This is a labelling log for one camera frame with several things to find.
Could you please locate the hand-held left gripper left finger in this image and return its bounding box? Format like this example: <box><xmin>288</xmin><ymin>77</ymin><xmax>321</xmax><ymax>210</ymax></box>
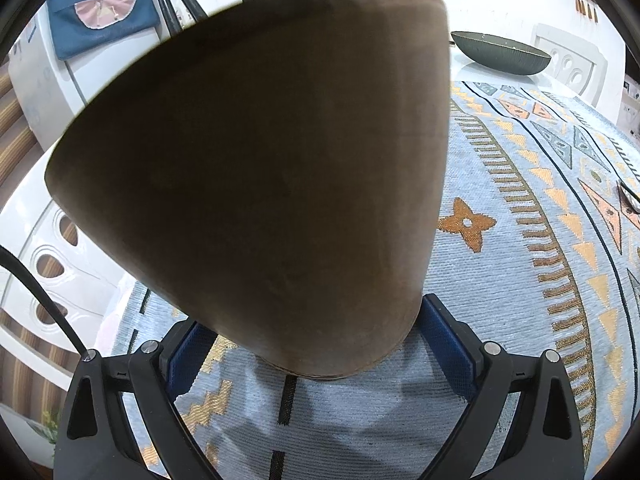
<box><xmin>52</xmin><ymin>317</ymin><xmax>223</xmax><ymax>480</ymax></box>

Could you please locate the patterned blue table mat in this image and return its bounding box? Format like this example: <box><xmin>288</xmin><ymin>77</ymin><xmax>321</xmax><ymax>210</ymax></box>
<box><xmin>107</xmin><ymin>80</ymin><xmax>640</xmax><ymax>480</ymax></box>

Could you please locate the white refrigerator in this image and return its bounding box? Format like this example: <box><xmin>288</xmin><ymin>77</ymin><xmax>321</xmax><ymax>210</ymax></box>
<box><xmin>7</xmin><ymin>0</ymin><xmax>166</xmax><ymax>151</ymax></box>

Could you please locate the black cable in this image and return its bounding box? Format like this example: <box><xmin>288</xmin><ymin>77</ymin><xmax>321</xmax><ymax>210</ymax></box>
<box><xmin>0</xmin><ymin>246</ymin><xmax>91</xmax><ymax>358</ymax></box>

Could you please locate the green potted plant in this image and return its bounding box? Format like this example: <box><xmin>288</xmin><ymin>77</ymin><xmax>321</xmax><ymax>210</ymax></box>
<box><xmin>27</xmin><ymin>407</ymin><xmax>63</xmax><ymax>461</ymax></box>

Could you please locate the dark green bowl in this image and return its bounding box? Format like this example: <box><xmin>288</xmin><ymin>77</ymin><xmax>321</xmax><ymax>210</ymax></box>
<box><xmin>450</xmin><ymin>31</ymin><xmax>552</xmax><ymax>77</ymax></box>

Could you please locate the bamboo utensil holder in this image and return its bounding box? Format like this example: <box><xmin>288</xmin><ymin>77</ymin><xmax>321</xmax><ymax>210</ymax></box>
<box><xmin>44</xmin><ymin>0</ymin><xmax>448</xmax><ymax>381</ymax></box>

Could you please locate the blue cloth with pink fan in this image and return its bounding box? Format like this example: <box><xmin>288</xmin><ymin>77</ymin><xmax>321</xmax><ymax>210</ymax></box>
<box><xmin>47</xmin><ymin>0</ymin><xmax>162</xmax><ymax>61</ymax></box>

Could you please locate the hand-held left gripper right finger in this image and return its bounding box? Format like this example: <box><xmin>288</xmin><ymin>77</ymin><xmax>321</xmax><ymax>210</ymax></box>
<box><xmin>417</xmin><ymin>292</ymin><xmax>586</xmax><ymax>480</ymax></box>

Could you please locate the white chair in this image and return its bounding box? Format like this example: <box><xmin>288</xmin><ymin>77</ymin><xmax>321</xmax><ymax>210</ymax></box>
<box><xmin>530</xmin><ymin>22</ymin><xmax>608</xmax><ymax>108</ymax></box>
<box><xmin>0</xmin><ymin>150</ymin><xmax>141</xmax><ymax>361</ymax></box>

